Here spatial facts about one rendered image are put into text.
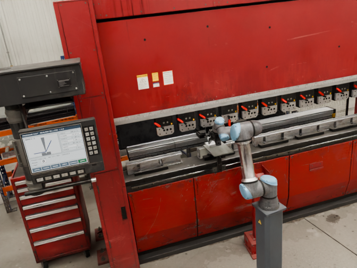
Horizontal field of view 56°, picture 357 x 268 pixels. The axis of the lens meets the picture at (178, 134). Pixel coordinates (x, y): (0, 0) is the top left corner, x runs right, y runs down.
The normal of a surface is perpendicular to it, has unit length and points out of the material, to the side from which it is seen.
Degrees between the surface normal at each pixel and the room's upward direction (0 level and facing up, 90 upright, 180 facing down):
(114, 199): 90
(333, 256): 0
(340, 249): 0
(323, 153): 90
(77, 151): 90
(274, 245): 90
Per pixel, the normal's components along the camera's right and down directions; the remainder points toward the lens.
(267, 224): -0.36, 0.36
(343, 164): 0.28, 0.31
